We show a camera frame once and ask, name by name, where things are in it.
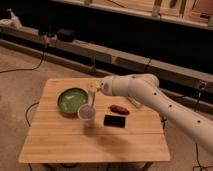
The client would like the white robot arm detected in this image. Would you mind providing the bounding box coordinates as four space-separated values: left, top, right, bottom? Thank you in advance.
87 74 213 155

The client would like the green bowl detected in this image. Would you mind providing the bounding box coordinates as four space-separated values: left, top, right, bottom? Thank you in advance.
57 87 88 114

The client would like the brown sausage toy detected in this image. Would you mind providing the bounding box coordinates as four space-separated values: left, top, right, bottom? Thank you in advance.
110 105 130 115

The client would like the black rectangular block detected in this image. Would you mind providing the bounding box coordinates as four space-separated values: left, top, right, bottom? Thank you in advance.
104 115 126 128

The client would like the small white object on table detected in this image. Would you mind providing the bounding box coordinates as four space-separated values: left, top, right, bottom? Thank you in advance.
127 97 142 108

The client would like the black box on ledge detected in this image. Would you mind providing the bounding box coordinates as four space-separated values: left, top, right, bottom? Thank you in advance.
57 28 75 42

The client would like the wooden table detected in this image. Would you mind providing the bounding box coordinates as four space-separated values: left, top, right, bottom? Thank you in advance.
19 78 170 163

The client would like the white figure on ledge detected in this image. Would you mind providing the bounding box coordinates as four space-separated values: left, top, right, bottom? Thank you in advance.
0 9 22 29

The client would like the black floor cable left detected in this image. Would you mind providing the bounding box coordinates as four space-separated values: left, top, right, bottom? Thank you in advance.
0 49 46 74

